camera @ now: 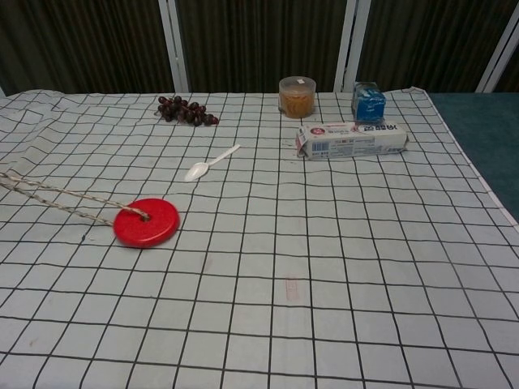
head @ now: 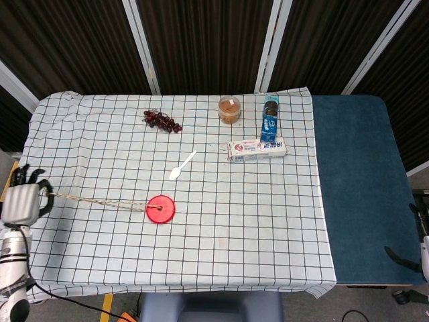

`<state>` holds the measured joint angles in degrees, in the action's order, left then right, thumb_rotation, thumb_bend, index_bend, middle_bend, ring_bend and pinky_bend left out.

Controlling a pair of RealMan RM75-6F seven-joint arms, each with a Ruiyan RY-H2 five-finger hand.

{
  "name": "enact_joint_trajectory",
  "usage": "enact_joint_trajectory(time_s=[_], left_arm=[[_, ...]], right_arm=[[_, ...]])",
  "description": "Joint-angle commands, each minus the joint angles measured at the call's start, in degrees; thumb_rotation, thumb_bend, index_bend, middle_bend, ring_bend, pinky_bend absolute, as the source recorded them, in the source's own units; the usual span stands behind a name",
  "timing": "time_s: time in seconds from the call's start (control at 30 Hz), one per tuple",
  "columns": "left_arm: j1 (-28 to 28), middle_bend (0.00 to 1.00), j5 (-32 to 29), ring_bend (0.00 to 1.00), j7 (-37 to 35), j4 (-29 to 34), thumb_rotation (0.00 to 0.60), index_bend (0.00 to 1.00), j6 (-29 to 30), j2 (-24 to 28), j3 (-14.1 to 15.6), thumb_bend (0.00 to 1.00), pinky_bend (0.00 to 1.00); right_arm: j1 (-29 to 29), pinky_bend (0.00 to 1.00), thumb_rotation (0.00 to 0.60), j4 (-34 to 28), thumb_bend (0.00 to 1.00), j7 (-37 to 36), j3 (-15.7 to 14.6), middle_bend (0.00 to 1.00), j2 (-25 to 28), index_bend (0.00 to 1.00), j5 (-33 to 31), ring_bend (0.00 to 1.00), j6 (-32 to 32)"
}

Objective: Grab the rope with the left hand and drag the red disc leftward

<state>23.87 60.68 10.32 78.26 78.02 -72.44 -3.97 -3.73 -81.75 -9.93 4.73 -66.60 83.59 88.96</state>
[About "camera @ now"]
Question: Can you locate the white screen frame post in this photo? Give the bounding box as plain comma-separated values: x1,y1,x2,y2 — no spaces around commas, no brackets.
474,18,519,93
157,0,191,94
332,0,373,93

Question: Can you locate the white black grid tablecloth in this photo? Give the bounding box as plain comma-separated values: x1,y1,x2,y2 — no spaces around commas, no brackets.
0,87,519,389

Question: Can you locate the white speckled rope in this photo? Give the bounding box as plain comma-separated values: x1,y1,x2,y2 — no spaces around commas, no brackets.
0,170,152,226

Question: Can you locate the white plastic spoon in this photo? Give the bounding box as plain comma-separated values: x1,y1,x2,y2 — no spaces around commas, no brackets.
184,143,241,182

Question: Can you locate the clear round food container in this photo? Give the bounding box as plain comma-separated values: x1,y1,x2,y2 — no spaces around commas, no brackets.
278,75,317,119

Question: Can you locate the blue snack packet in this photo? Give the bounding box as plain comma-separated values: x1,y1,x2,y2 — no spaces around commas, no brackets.
350,81,386,124

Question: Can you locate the dark red grape bunch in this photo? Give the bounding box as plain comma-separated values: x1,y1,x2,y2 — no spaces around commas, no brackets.
156,95,221,127

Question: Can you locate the red disc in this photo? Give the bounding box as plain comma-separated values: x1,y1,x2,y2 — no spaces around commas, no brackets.
113,198,181,249

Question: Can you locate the white printed carton box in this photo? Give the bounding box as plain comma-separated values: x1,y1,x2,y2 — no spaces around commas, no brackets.
294,121,409,162

